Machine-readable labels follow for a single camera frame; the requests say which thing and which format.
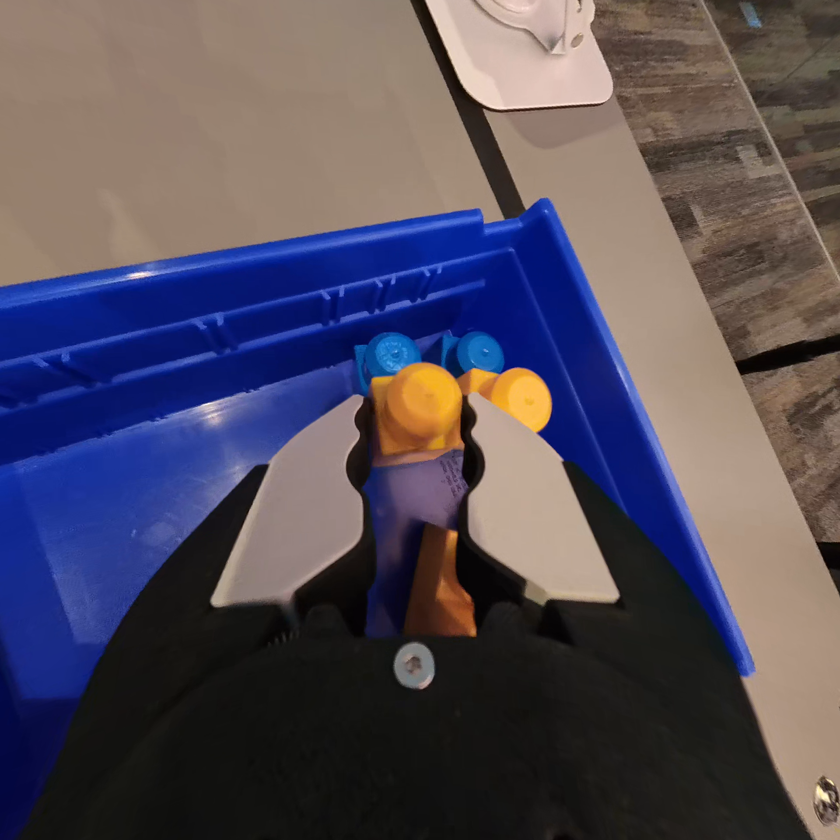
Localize yellow one-stud toy block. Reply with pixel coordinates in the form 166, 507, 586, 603
371, 363, 466, 457
459, 367, 553, 434

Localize white board stand base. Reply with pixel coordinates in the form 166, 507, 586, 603
425, 0, 614, 111

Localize clear chair floor mat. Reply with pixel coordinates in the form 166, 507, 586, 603
699, 0, 840, 296

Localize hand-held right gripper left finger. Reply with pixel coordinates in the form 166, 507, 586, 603
210, 394, 376, 610

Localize blue plastic bin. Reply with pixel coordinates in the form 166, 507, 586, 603
0, 197, 756, 834

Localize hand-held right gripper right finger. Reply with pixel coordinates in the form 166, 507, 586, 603
458, 392, 622, 611

